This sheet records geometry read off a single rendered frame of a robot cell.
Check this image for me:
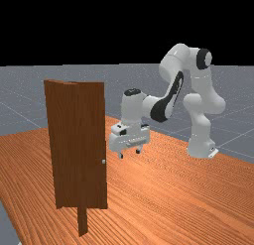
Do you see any brown wooden door leaf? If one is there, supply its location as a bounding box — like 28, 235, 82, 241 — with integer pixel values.
46, 80, 109, 210

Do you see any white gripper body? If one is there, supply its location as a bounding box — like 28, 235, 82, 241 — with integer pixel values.
108, 121, 151, 154

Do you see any brown wooden door frame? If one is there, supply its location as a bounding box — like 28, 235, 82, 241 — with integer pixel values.
43, 78, 90, 238

